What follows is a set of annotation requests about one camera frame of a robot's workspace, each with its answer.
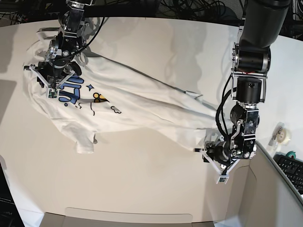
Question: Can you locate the black monitor corner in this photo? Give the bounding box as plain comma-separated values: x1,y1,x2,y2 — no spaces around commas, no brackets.
0,165,25,227

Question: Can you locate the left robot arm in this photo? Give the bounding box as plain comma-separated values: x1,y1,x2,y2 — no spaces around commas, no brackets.
194,0,291,183

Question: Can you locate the beige cardboard box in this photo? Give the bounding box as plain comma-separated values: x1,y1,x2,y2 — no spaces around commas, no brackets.
41,144,303,227

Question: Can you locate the white printed t-shirt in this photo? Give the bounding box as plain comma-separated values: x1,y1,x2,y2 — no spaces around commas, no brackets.
23,51,216,154

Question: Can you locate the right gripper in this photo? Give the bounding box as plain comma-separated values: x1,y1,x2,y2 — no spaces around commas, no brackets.
23,61,82,88

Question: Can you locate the clear tape dispenser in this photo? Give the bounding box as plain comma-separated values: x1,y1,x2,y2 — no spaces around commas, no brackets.
268,122,292,151

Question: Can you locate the black computer keyboard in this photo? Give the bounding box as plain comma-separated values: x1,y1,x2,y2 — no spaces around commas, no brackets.
274,155,303,195

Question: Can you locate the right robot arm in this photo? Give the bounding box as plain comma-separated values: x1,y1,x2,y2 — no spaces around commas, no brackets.
24,0,93,90

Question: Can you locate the green tape roll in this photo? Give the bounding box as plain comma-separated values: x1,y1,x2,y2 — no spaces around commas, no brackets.
286,151,296,159

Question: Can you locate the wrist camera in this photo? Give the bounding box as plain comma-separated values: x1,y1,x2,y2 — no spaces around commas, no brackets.
47,88,59,99
216,175,229,184

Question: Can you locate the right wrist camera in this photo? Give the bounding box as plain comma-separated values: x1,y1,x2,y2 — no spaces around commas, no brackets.
47,88,59,99

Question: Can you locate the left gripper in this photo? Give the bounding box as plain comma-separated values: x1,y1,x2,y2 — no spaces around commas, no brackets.
193,140,239,177

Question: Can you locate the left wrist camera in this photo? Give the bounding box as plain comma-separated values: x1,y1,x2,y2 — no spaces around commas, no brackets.
216,175,229,184

